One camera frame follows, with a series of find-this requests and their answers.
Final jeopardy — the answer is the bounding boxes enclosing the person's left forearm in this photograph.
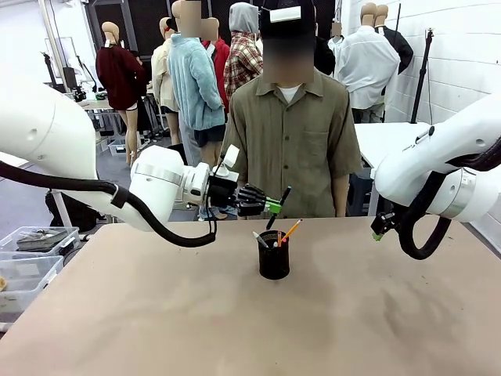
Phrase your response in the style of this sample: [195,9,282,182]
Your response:
[332,172,351,219]

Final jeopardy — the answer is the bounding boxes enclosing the mannequin in plaid hooded shirt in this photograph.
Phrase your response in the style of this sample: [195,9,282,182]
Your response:
[223,2,265,103]

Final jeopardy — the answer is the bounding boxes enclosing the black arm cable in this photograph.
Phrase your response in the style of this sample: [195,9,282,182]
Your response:
[0,160,218,249]
[396,136,501,261]

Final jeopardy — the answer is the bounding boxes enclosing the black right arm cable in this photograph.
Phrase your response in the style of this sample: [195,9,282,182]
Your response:
[396,136,501,261]

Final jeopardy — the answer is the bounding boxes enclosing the person in olive shirt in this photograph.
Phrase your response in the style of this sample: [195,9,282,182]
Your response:
[220,0,363,219]

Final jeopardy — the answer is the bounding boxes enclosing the mannequin in white shirt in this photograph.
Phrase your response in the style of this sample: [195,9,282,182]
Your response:
[328,2,402,123]

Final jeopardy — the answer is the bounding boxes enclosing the mannequin in red jacket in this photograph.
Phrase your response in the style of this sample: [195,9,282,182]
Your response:
[200,16,232,115]

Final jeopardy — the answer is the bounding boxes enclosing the clear plastic bin grey contents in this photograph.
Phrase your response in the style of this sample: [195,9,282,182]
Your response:
[0,226,81,259]

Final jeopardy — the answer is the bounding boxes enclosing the grey metal pillar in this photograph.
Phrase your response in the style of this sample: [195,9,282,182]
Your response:
[38,0,68,93]

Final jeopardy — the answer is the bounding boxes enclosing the mannequin in light blue fleece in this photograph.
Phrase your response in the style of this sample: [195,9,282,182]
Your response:
[166,0,237,221]

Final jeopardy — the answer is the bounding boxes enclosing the yellow pencil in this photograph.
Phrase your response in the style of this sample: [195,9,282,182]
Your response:
[280,218,304,243]

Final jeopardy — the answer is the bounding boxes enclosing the silver pen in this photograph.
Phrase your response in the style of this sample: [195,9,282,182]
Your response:
[251,230,271,249]

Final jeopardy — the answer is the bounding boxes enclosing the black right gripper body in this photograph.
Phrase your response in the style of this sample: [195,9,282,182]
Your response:
[371,211,398,233]

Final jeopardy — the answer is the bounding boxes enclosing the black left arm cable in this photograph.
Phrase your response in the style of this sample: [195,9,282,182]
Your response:
[0,160,218,249]

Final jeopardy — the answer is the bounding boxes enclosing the mannequin in maroon sweater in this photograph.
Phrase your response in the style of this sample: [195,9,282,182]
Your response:
[95,21,148,168]

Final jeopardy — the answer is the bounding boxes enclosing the black mesh pen holder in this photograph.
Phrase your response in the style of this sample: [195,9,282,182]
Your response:
[257,230,291,280]

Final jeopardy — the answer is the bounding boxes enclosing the white table with pen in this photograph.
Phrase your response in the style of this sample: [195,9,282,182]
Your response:
[351,121,432,168]

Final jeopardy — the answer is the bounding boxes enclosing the black tripod stand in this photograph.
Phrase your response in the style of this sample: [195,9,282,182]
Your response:
[409,27,437,125]

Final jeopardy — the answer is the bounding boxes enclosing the mannequin in dark clothes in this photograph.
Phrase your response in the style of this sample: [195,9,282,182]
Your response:
[312,21,338,78]

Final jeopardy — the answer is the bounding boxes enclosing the grey floor storage bin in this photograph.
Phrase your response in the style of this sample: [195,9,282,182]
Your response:
[106,138,129,157]

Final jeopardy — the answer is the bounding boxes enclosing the black pen blue tip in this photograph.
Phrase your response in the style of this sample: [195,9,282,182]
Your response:
[265,186,294,232]

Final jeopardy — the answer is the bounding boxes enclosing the mannequin in black jacket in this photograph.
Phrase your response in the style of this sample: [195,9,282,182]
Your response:
[374,3,415,76]

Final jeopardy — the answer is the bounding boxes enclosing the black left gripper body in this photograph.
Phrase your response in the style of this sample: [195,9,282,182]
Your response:
[207,175,241,209]

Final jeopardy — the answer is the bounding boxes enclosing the mannequin in cream jacket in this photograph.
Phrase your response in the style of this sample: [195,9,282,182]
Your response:
[150,16,182,146]

